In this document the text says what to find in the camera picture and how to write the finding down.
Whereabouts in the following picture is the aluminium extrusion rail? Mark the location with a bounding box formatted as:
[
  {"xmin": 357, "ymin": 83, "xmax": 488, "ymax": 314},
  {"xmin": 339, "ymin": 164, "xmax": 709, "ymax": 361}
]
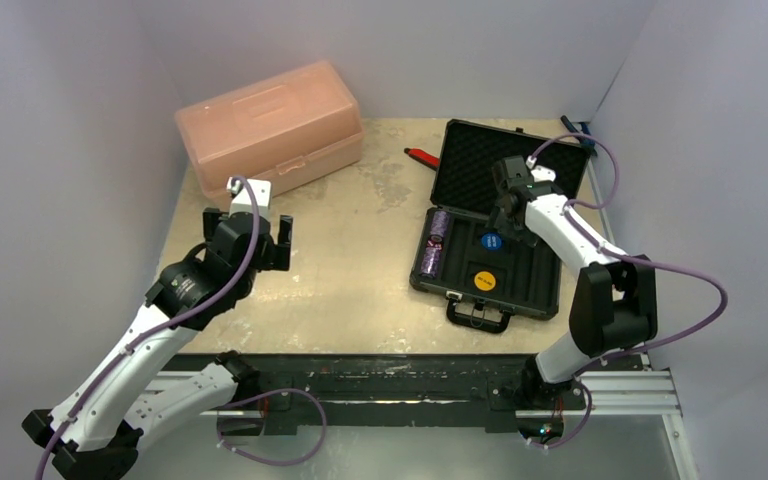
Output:
[{"xmin": 572, "ymin": 122, "xmax": 700, "ymax": 480}]

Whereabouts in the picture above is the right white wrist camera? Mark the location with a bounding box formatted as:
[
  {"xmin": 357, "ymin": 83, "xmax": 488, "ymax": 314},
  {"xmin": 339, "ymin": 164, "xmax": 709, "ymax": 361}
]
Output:
[{"xmin": 525, "ymin": 156, "xmax": 556, "ymax": 182}]

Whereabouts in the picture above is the red-handled tool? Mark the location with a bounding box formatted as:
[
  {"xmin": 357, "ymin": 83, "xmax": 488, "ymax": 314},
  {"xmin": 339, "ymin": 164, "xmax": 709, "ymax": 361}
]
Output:
[{"xmin": 403, "ymin": 148, "xmax": 440, "ymax": 171}]

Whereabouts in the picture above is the blue small blind button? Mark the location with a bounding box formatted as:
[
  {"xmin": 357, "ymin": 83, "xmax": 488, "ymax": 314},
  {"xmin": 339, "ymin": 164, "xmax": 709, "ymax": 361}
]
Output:
[{"xmin": 481, "ymin": 232, "xmax": 503, "ymax": 251}]

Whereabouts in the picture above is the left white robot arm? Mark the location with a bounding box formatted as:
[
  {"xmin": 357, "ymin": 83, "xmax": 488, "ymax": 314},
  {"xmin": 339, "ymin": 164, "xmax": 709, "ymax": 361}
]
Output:
[{"xmin": 22, "ymin": 208, "xmax": 293, "ymax": 479}]

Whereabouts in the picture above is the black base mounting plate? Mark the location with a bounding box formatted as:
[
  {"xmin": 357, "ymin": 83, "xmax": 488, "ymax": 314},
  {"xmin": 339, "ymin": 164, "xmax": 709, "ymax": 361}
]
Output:
[{"xmin": 175, "ymin": 353, "xmax": 644, "ymax": 439}]

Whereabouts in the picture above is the yellow big blind button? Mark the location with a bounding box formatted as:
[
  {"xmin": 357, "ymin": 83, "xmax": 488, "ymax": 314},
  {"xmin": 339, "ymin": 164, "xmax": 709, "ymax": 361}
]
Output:
[{"xmin": 473, "ymin": 270, "xmax": 497, "ymax": 292}]

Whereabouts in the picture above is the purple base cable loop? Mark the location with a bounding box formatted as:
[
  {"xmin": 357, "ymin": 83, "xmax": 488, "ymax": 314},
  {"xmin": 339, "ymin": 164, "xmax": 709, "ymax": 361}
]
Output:
[{"xmin": 214, "ymin": 387, "xmax": 328, "ymax": 466}]

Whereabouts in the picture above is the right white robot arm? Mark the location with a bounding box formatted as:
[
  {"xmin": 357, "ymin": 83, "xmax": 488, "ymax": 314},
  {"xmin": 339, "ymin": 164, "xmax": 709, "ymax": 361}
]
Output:
[{"xmin": 488, "ymin": 156, "xmax": 658, "ymax": 407}]

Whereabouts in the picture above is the black foam-lined carry case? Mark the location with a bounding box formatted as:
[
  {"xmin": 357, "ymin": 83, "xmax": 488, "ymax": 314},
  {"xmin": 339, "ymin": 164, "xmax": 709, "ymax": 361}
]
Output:
[{"xmin": 409, "ymin": 119, "xmax": 561, "ymax": 334}]

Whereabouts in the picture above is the purple poker chip stack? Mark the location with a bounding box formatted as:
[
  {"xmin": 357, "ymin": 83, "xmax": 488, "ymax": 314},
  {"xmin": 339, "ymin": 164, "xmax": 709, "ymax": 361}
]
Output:
[{"xmin": 429, "ymin": 210, "xmax": 450, "ymax": 243}]

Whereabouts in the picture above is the pink plastic storage box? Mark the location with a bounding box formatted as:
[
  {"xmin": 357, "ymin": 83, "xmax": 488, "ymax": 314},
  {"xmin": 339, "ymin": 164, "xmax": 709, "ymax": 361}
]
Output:
[{"xmin": 175, "ymin": 61, "xmax": 365, "ymax": 208}]

